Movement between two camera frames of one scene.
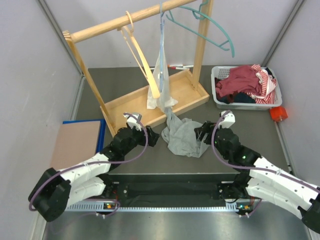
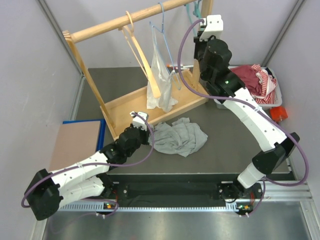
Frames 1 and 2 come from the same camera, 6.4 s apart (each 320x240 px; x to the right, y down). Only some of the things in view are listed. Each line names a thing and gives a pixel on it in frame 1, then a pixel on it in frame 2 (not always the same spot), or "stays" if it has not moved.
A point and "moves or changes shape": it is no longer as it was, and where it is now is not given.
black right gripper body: (222, 151) → (199, 48)
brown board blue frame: (78, 141) stays
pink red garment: (241, 79) stays
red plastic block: (278, 113) stays
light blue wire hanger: (161, 46) → (175, 74)
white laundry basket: (219, 71) stays
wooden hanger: (127, 33) stays
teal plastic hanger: (196, 33) → (197, 10)
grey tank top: (180, 136) moves or changes shape
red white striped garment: (268, 85) stays
